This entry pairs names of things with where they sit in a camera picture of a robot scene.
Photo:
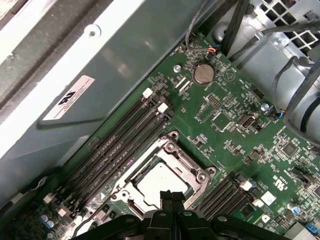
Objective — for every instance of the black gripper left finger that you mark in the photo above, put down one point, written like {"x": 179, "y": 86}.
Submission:
{"x": 160, "y": 225}

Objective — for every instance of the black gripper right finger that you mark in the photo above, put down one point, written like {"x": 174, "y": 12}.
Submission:
{"x": 190, "y": 225}

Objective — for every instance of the thin metal locking lever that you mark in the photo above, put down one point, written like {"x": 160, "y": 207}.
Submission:
{"x": 201, "y": 193}
{"x": 86, "y": 222}

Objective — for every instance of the silver CPU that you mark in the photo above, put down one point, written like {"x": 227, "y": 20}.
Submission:
{"x": 160, "y": 177}

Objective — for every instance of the metal socket cover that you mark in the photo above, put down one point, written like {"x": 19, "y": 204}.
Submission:
{"x": 181, "y": 170}

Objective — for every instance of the RAM slot with black clips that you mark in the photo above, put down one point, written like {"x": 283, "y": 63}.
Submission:
{"x": 108, "y": 150}
{"x": 215, "y": 200}
{"x": 241, "y": 207}
{"x": 136, "y": 150}

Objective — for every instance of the CPU socket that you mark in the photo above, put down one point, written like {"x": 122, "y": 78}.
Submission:
{"x": 168, "y": 140}

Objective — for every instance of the green motherboard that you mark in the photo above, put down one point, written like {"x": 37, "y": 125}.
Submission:
{"x": 225, "y": 160}

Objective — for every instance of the white board sticker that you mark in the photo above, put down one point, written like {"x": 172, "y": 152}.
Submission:
{"x": 267, "y": 198}

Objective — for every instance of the blue-capped capacitor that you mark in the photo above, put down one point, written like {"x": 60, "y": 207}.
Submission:
{"x": 51, "y": 222}
{"x": 295, "y": 208}
{"x": 44, "y": 218}

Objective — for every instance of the blue board connector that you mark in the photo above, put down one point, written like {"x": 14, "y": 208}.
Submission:
{"x": 311, "y": 227}

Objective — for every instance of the round coin battery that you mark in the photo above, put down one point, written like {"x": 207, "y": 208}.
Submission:
{"x": 203, "y": 73}

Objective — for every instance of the white case label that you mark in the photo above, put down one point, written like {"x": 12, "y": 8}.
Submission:
{"x": 72, "y": 97}

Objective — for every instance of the black PC case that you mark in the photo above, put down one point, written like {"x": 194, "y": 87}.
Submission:
{"x": 112, "y": 62}

